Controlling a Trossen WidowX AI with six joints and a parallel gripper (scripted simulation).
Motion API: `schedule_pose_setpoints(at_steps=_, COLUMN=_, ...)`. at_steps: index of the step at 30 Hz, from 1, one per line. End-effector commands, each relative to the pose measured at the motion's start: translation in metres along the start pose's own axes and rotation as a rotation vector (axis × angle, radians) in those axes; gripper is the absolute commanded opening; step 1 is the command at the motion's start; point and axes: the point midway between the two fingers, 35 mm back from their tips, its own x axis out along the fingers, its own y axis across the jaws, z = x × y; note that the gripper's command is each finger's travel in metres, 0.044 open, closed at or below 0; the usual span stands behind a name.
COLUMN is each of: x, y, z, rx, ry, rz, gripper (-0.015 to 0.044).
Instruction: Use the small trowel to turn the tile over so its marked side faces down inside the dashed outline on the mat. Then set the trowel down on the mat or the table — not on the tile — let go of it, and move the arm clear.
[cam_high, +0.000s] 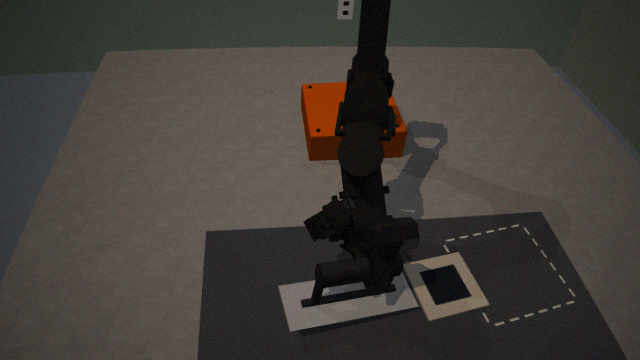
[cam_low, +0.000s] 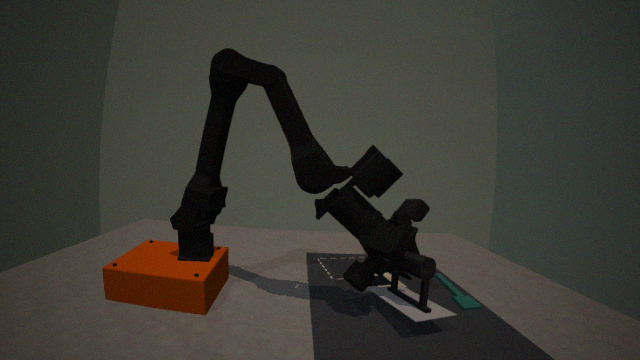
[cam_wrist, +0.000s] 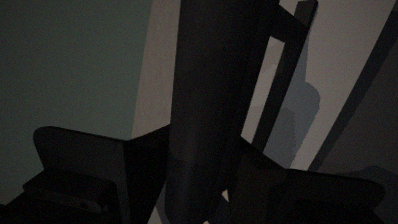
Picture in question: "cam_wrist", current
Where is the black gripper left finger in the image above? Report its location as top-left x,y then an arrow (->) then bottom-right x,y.
33,124 -> 170,224

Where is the dark grey mat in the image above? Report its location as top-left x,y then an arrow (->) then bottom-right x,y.
308,0 -> 398,224

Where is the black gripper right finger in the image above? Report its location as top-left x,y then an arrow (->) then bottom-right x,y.
226,137 -> 386,224

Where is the beige square tile with dark square center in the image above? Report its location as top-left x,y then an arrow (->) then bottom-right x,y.
203,189 -> 232,224

